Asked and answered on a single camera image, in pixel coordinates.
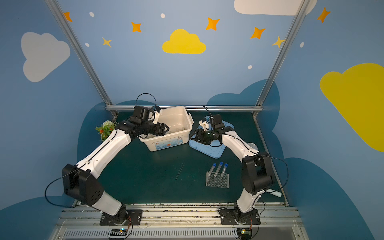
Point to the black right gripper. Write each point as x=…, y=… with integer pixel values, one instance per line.
x=199, y=136

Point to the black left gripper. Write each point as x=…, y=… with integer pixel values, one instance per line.
x=159, y=129

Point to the metal tweezers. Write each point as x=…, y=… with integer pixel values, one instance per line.
x=180, y=170

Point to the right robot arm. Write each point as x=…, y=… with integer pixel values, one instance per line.
x=257, y=170

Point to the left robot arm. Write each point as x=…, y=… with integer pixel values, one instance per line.
x=80, y=181

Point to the white plastic storage bin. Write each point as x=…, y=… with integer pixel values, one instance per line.
x=180, y=124

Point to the clear acrylic test tube rack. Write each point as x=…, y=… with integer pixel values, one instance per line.
x=218, y=181

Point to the potted plant white pot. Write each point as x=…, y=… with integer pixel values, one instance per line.
x=105, y=129

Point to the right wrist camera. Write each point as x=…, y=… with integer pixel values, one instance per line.
x=205, y=125

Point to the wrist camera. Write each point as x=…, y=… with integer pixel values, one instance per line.
x=205, y=125
x=155, y=113

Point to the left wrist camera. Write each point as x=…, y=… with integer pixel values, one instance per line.
x=155, y=113

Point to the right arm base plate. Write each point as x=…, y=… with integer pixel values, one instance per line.
x=236, y=217

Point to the light blue brush white handle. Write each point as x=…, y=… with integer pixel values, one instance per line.
x=274, y=193

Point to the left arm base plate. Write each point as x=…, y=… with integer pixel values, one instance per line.
x=122, y=218

